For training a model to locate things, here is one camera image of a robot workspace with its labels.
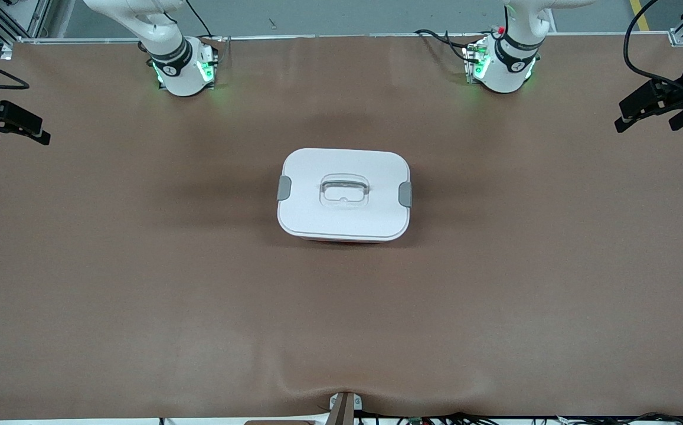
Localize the white box lid grey latches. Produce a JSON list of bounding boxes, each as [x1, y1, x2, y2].
[[277, 148, 413, 241]]

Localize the pink plastic storage box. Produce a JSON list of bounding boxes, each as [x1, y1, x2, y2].
[[300, 236, 395, 244]]

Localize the black right arm base cable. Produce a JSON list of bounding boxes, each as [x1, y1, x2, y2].
[[185, 0, 219, 41]]

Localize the black left arm base cables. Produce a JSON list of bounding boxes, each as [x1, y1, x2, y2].
[[415, 28, 478, 63]]

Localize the black cable bundle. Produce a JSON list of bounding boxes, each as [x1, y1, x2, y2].
[[554, 411, 683, 425], [353, 411, 510, 425]]

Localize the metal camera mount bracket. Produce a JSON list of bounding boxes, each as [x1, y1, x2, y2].
[[326, 391, 363, 425]]

